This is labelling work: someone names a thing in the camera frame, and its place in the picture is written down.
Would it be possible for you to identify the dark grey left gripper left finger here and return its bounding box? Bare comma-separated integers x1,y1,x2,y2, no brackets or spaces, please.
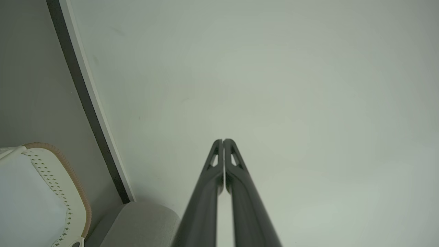
171,139,225,247

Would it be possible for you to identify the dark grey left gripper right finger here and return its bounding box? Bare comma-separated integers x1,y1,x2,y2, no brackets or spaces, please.
223,139,283,247

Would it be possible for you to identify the white laundry basket tan rim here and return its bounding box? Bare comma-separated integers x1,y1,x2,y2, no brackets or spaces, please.
0,142,93,247

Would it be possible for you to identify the dark skirting board with white edge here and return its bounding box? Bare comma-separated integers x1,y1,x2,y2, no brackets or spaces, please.
46,0,136,205

